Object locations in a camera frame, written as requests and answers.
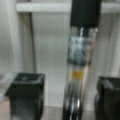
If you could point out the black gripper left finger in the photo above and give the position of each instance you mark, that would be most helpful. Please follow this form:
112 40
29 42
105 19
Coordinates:
26 95

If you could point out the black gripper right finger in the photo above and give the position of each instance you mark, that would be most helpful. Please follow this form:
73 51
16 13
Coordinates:
107 99

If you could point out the black pen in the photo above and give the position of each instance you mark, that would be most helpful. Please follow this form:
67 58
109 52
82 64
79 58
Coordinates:
84 23

